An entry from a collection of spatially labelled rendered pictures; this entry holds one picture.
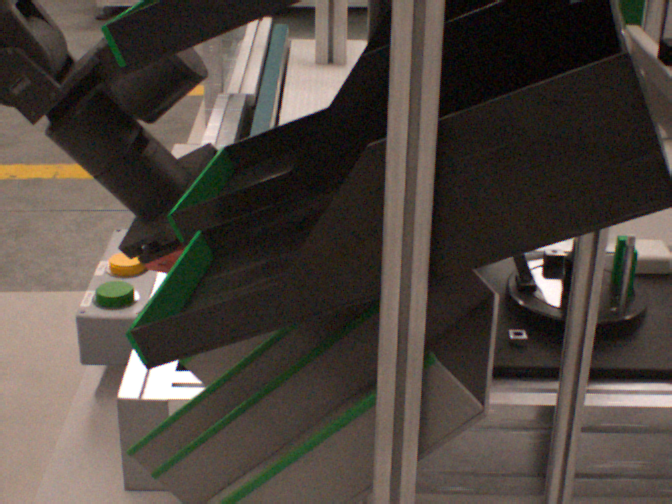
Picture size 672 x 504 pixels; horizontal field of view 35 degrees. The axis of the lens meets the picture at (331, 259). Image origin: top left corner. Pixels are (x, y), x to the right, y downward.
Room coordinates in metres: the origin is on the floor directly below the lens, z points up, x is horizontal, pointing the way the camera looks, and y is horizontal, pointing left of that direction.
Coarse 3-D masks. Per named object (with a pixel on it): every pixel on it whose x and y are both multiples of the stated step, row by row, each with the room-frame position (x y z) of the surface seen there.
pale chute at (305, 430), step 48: (432, 288) 0.58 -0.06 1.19; (480, 288) 0.57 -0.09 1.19; (336, 336) 0.59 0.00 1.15; (432, 336) 0.58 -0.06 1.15; (480, 336) 0.53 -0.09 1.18; (288, 384) 0.59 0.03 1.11; (336, 384) 0.59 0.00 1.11; (432, 384) 0.45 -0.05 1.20; (480, 384) 0.47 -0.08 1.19; (240, 432) 0.60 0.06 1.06; (288, 432) 0.59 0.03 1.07; (336, 432) 0.46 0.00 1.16; (432, 432) 0.45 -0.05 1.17; (192, 480) 0.60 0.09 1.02; (240, 480) 0.59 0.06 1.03; (288, 480) 0.46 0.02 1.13; (336, 480) 0.46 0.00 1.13
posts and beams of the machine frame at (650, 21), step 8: (648, 0) 1.76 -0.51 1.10; (656, 0) 1.74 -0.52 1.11; (664, 0) 1.75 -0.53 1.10; (648, 8) 1.75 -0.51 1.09; (656, 8) 1.74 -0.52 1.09; (664, 8) 1.75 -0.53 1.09; (648, 16) 1.75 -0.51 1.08; (656, 16) 1.74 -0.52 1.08; (664, 16) 1.75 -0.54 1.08; (648, 24) 1.74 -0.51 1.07; (656, 24) 1.74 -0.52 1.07; (664, 24) 1.75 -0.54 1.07; (648, 32) 1.74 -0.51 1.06; (656, 32) 1.74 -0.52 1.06; (664, 32) 1.74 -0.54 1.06; (656, 40) 1.74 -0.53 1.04
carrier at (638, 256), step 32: (544, 256) 1.01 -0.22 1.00; (608, 256) 1.07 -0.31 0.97; (640, 256) 1.04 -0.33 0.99; (512, 288) 0.96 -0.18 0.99; (544, 288) 0.96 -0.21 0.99; (608, 288) 0.96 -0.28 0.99; (640, 288) 0.96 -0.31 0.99; (512, 320) 0.93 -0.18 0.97; (544, 320) 0.90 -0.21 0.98; (608, 320) 0.89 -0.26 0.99; (640, 320) 0.92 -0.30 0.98; (512, 352) 0.86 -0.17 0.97; (544, 352) 0.87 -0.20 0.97; (608, 352) 0.87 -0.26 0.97; (640, 352) 0.87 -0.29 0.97
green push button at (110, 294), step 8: (104, 288) 0.97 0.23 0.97; (112, 288) 0.98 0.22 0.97; (120, 288) 0.98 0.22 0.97; (128, 288) 0.98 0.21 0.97; (96, 296) 0.96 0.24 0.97; (104, 296) 0.96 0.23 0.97; (112, 296) 0.96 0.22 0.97; (120, 296) 0.96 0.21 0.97; (128, 296) 0.96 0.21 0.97; (104, 304) 0.96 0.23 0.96; (112, 304) 0.95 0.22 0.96; (120, 304) 0.96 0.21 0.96
